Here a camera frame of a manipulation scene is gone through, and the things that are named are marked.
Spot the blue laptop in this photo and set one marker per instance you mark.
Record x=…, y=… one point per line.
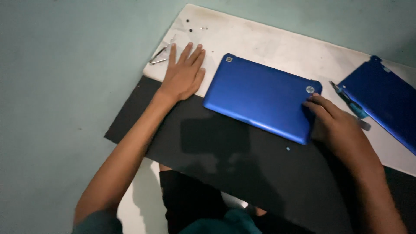
x=260, y=96

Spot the person's teal shirt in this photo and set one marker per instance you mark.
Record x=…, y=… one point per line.
x=224, y=224

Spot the black work mat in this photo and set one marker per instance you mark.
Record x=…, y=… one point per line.
x=247, y=169

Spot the person's right fingers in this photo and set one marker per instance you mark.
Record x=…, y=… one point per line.
x=317, y=104

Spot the blue laptop cover panel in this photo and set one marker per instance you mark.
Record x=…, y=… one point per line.
x=383, y=97

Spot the metal tweezers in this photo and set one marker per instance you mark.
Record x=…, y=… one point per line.
x=160, y=54

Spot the person's right hand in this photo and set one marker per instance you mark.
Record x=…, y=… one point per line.
x=338, y=125

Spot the person's left hand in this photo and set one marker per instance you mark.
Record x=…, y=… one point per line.
x=182, y=79

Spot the person's black shorts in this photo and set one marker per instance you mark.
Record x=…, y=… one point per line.
x=191, y=201

